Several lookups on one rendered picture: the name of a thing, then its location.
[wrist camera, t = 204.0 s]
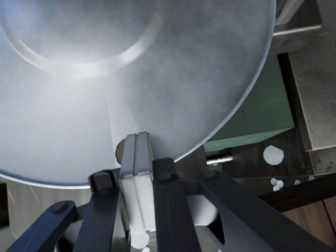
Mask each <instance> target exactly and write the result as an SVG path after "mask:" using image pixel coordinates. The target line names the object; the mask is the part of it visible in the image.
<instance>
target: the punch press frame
mask: <svg viewBox="0 0 336 252"><path fill-rule="evenodd" d="M294 127H295V125H294V121H293V117H292V113H291V109H290V105H289V101H288V97H287V93H286V89H285V85H284V81H283V77H282V73H281V69H280V65H279V61H278V57H277V54H273V55H267V57H266V60H265V62H264V65H263V67H262V69H261V72H260V74H259V76H258V78H257V80H256V82H255V84H254V85H253V87H252V89H251V91H250V92H249V94H248V95H247V97H246V98H245V100H244V101H243V103H242V104H241V105H240V107H239V108H238V109H237V111H236V112H235V113H234V114H233V115H232V117H231V118H230V119H229V120H228V121H227V122H226V123H225V124H224V125H223V126H222V127H221V128H220V129H219V130H218V131H217V132H216V133H215V134H214V135H213V136H212V137H211V138H209V139H208V140H207V141H206V142H205V143H203V145H204V151H205V152H207V153H208V152H214V151H220V150H223V149H225V148H231V147H237V146H242V145H248V144H254V143H259V142H261V141H264V140H266V139H268V138H271V137H273V136H275V135H278V134H280V133H282V132H285V131H287V130H289V129H292V128H294ZM232 160H233V157H232V153H231V152H226V153H220V154H214V155H208V156H206V161H207V165H211V164H217V163H223V162H229V161H232Z"/></svg>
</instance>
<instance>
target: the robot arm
mask: <svg viewBox="0 0 336 252"><path fill-rule="evenodd" d="M87 179H88V182H89V186H90V190H91V194H92V195H91V198H90V201H89V202H88V203H86V204H84V205H81V206H78V207H76V204H75V202H74V201H72V200H62V201H59V202H56V203H55V204H53V205H51V206H50V207H49V208H47V209H46V210H45V211H44V212H43V213H42V214H41V215H40V216H39V217H38V218H37V219H36V220H35V222H34V223H33V224H32V225H31V226H30V227H29V228H28V229H27V230H26V231H25V232H24V233H23V234H22V235H21V236H20V237H19V238H18V239H17V240H16V241H15V242H14V243H13V244H12V245H11V246H10V247H9V248H8V249H7V250H6V251H5V252H55V248H56V251H57V252H131V239H132V236H131V233H134V235H138V234H143V233H146V231H147V230H150V232H153V231H156V244H157V252H202V250H201V247H200V243H199V240H198V236H197V233H196V230H195V226H203V227H204V230H205V232H206V233H207V235H208V236H209V237H210V238H211V239H212V241H213V242H214V243H215V244H216V245H217V247H218V248H219V249H220V250H221V252H336V251H335V250H334V249H332V248H331V247H329V246H328V245H326V244H325V243H324V242H322V241H321V240H319V239H318V238H316V237H315V236H314V235H312V234H311V233H309V232H308V231H306V230H305V229H304V228H302V227H301V226H299V225H298V224H296V223H295V222H294V221H292V220H291V219H289V218H288V217H286V216H285V215H284V214H282V213H281V212H279V211H278V210H276V209H275V208H274V207H272V206H271V205H269V204H268V203H266V202H265V201H263V200H262V199H261V198H259V197H258V196H256V195H255V194H253V193H252V192H251V191H249V190H248V189H246V188H245V187H243V186H242V185H241V184H239V183H238V182H236V181H235V180H233V179H232V178H231V177H229V176H228V175H226V174H225V173H223V172H221V171H218V170H207V171H204V172H202V173H200V174H198V175H197V176H196V178H195V179H196V181H184V180H181V178H180V176H179V175H178V172H177V168H176V165H175V162H174V159H172V158H170V157H166V158H161V159H156V160H154V156H153V151H152V146H151V141H150V136H149V133H148V132H147V131H143V132H139V133H138V134H136V133H133V134H128V135H127V136H126V139H125V144H124V150H123V156H122V162H121V167H120V168H115V169H104V170H100V171H97V172H95V173H93V174H91V175H90V176H89V177H88V178H87ZM129 226H130V228H129ZM130 229H131V232H130Z"/></svg>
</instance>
